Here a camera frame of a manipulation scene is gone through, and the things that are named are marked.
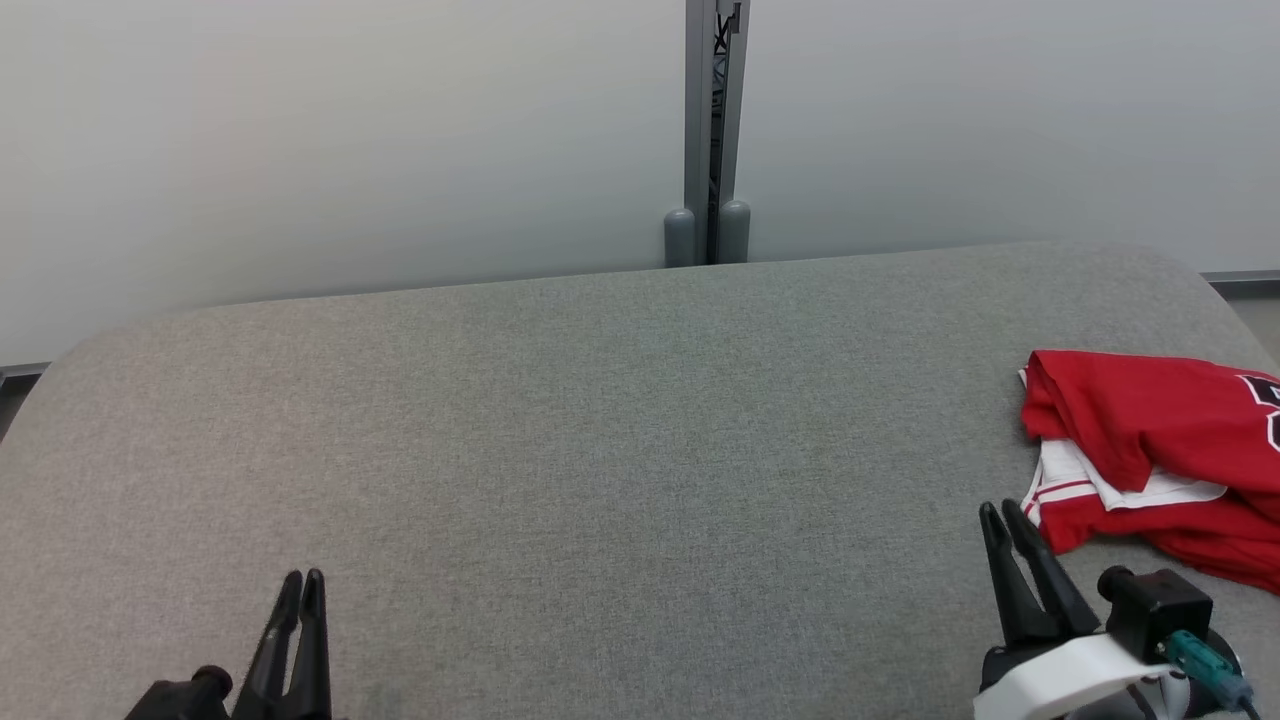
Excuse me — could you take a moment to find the grey cylindrical post foot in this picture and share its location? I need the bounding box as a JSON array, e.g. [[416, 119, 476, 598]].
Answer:
[[717, 199, 753, 266], [664, 207, 697, 269]]

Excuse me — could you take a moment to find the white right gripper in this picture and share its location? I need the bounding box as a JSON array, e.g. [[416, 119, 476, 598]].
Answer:
[[972, 497, 1187, 720]]

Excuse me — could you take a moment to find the grey partition post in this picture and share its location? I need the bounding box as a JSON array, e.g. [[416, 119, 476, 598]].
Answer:
[[684, 0, 752, 266]]

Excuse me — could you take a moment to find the red white sports shirt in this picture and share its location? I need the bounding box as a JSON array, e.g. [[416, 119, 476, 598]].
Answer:
[[1018, 349, 1280, 561]]

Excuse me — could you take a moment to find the teal right camera connector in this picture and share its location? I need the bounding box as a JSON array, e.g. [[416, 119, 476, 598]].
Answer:
[[1162, 629, 1257, 712]]

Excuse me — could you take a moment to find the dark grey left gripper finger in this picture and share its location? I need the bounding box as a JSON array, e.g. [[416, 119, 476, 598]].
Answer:
[[233, 570, 305, 720], [286, 568, 333, 720]]

